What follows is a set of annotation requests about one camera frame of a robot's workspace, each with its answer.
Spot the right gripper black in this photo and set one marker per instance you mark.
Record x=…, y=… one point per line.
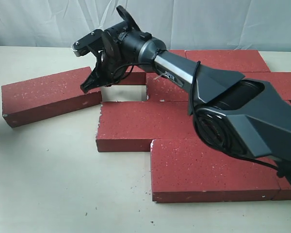
x=108, y=71

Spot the red brick angled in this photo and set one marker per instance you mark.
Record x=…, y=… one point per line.
x=162, y=89
x=48, y=96

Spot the red brick large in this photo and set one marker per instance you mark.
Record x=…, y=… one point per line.
x=185, y=170
x=131, y=126

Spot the right robot arm grey Piper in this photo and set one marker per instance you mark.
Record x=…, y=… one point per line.
x=243, y=118

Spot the red brick back row left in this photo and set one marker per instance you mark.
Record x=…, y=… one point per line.
x=138, y=76

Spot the red brick front large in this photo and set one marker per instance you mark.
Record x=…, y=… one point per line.
x=185, y=170

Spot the red brick back row right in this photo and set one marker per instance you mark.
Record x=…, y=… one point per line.
x=237, y=60

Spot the red brick second row right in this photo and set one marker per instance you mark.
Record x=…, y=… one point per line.
x=281, y=81

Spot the red brick front right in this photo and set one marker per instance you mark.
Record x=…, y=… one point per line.
x=284, y=192

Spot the white fabric backdrop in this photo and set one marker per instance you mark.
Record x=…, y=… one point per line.
x=182, y=24

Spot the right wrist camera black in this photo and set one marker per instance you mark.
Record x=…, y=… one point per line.
x=92, y=42

